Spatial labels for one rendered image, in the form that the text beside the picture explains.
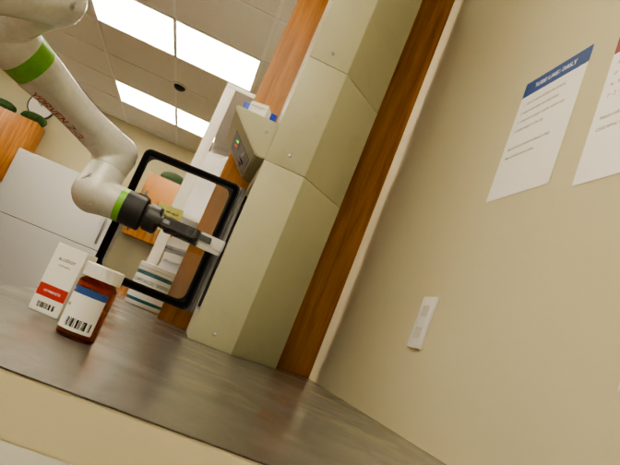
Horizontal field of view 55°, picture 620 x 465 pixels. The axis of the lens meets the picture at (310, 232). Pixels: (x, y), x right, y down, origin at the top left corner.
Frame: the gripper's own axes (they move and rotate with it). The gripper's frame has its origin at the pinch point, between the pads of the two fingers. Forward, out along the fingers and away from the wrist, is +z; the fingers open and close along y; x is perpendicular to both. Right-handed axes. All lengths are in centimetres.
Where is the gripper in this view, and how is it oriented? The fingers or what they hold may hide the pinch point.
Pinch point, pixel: (216, 246)
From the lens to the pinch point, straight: 161.7
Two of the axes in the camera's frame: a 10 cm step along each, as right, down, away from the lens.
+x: -3.9, 9.0, -1.9
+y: -2.0, 1.2, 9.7
